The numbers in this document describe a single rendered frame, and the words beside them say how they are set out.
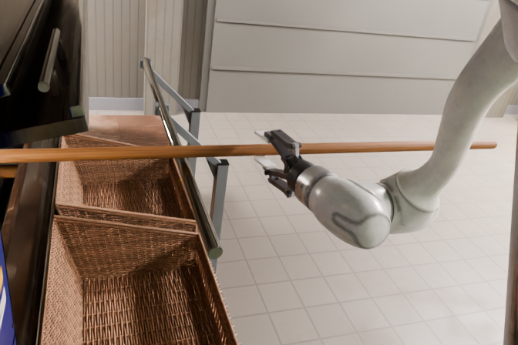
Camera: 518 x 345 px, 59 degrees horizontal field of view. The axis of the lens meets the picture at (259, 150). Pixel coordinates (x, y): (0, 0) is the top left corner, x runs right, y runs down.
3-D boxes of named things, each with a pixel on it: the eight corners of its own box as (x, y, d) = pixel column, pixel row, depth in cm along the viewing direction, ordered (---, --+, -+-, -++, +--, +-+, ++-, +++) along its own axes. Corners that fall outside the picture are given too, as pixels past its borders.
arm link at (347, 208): (298, 219, 92) (347, 216, 99) (347, 262, 79) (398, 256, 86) (312, 170, 89) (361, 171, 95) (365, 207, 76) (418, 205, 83)
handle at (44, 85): (59, 117, 68) (48, 119, 67) (67, 55, 95) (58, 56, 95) (48, 81, 65) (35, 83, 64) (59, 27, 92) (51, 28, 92)
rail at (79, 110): (85, 116, 67) (71, 119, 67) (85, -32, 216) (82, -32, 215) (82, 104, 66) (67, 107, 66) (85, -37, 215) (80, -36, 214)
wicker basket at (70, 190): (55, 272, 153) (50, 203, 141) (60, 185, 200) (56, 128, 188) (196, 256, 171) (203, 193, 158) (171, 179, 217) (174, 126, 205)
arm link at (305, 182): (305, 218, 93) (290, 205, 97) (341, 209, 97) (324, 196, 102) (309, 179, 89) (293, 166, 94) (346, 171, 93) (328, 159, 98)
